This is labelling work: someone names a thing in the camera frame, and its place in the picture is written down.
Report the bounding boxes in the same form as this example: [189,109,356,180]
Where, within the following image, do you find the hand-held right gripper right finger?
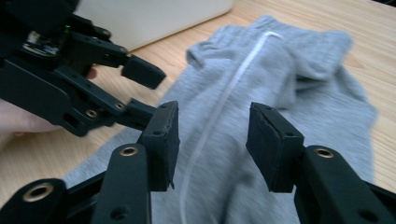
[246,102,305,193]

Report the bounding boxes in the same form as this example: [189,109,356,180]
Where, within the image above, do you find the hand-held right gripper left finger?
[136,101,181,192]

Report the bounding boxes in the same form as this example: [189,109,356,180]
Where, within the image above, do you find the white plastic basket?
[74,0,235,52]

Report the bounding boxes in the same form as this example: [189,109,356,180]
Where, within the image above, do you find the grey pants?
[62,14,379,224]

